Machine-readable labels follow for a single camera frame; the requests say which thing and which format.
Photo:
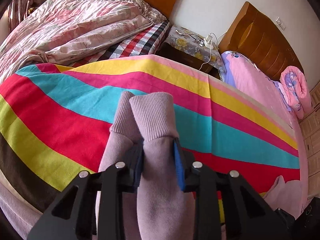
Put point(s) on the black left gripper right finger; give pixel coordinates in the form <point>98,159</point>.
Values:
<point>226,205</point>

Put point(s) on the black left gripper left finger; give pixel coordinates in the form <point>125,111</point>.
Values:
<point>92,204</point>

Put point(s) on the rainbow striped blanket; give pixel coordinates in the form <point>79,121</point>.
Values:
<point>57,121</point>

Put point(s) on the cream wardrobe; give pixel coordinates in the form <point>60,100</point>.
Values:
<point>311,135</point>

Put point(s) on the rolled pink floral quilt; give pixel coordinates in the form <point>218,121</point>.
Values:
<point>296,91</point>

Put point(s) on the pink bed sheet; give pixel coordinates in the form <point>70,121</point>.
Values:
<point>244,75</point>

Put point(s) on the nightstand with floral cloth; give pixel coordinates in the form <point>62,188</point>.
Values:
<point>195,55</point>

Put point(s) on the white power strip charger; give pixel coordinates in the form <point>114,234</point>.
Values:
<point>208,42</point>

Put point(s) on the wooden headboard near bed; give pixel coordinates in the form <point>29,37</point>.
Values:
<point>255,36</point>

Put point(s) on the black-rimmed eyeglasses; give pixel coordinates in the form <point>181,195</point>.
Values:
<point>189,34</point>

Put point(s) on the plaid bed sheet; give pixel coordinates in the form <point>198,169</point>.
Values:
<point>144,43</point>

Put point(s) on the pink floral crumpled duvet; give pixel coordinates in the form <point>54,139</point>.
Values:
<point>65,31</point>

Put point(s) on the floral window curtain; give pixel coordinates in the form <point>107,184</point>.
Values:
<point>18,11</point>

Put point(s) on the white wall switch plate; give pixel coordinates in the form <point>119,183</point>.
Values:
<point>280,23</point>

